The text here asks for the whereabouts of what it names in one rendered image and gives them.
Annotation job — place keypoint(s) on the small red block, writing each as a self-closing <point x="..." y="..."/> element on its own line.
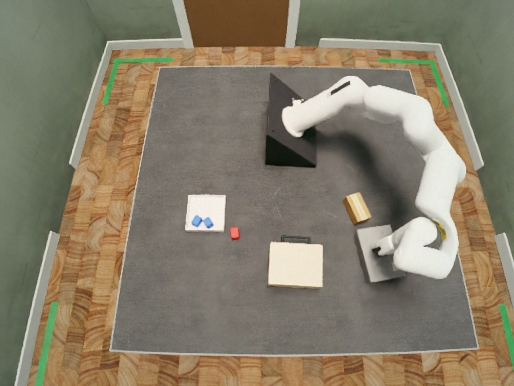
<point x="234" y="233"/>

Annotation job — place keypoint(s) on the small blue block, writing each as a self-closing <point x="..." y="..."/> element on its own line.
<point x="208" y="222"/>
<point x="196" y="221"/>

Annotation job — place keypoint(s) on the brown cardboard box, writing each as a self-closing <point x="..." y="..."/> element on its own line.
<point x="356" y="208"/>

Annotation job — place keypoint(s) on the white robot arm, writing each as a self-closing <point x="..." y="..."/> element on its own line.
<point x="443" y="169"/>

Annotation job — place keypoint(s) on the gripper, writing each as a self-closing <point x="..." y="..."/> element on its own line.
<point x="386" y="245"/>

